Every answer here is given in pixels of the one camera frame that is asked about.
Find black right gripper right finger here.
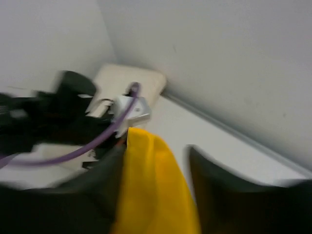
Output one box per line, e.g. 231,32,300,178
189,146,312,234

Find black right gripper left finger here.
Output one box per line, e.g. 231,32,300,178
0,144,126,234

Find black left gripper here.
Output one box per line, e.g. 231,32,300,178
0,71,127,167

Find cream printed pillow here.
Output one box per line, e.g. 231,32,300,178
0,64,166,188

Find yellow cartoon pillowcase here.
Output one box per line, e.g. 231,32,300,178
111,128,200,234

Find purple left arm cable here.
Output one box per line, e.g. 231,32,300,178
0,81,141,167

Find aluminium table frame rail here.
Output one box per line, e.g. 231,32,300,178
161,90,312,177

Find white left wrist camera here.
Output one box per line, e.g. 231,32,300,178
111,96,152,137

